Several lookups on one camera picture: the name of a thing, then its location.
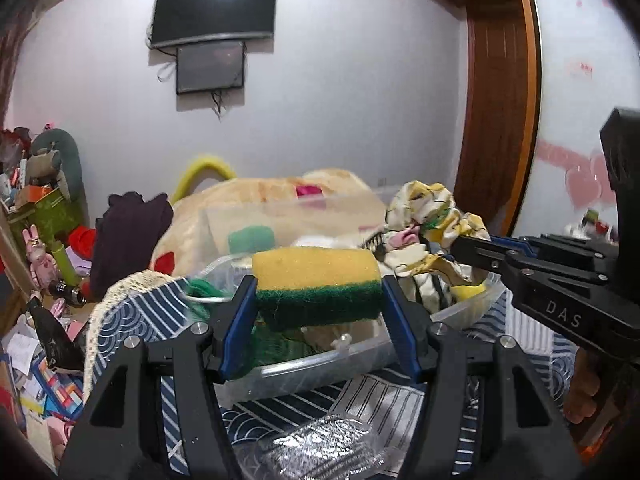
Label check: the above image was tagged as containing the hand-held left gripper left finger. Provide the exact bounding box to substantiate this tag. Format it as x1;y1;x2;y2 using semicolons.
57;274;261;480

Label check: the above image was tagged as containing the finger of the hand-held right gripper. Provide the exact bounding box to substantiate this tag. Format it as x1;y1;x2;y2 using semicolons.
449;233;526;286
490;233;621;262

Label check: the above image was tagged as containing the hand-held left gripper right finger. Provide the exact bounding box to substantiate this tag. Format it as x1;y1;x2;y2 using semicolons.
381;276;587;480

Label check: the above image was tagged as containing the yellow floral cloth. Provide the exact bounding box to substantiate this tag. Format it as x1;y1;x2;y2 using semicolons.
382;181;493;312

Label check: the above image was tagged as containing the yellow and green sponge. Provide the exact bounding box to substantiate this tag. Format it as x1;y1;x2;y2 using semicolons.
251;247;384;332

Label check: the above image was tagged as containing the clear plastic storage bin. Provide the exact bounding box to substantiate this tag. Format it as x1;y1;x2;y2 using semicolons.
184;185;507;407

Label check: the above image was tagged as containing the person's right hand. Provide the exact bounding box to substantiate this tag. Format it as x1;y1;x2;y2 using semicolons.
564;347;605;427

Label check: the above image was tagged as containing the green yarn cloth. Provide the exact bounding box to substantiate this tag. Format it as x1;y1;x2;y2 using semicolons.
187;277;242;312

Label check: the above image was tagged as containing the blue patterned tablecloth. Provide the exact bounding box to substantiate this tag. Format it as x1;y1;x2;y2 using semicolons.
84;269;581;480

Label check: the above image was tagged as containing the beige plush blanket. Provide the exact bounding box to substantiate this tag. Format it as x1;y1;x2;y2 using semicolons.
149;168;387;277

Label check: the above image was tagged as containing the dark purple cloth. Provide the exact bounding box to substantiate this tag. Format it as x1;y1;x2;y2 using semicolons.
90;191;175;302

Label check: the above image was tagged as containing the yellow hoop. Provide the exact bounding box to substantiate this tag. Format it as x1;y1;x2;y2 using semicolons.
171;154;237;206

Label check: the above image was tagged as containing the steel scrubber in clear packet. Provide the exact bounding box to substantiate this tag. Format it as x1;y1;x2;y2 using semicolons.
234;411;392;480

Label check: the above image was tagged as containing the red cloth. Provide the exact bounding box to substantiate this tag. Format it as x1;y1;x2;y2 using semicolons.
67;227;99;262

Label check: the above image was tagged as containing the black bag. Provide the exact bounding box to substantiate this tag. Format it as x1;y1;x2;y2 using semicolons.
26;297;87;375

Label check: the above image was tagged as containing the pink bunny toy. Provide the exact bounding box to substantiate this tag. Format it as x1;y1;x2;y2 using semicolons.
22;224;62;287

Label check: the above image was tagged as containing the green cardboard box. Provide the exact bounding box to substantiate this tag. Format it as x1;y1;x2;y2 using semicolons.
6;186;85;247

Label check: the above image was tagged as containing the pile of papers and books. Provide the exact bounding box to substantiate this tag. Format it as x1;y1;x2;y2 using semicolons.
0;305;87;467

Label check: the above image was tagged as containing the grey-green plush toy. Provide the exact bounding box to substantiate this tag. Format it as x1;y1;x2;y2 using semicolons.
26;128;87;207

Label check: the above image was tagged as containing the pink heart wall sticker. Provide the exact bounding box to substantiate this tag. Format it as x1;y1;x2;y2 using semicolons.
537;140;617;209

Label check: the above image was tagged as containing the brown wooden door frame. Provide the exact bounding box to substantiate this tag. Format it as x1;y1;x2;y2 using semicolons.
407;0;544;241

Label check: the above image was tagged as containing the small dark wall screen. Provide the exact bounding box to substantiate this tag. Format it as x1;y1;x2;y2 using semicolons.
175;40;247;95

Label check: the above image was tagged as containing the wall-mounted black television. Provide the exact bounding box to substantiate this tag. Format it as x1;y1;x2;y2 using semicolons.
151;0;278;50

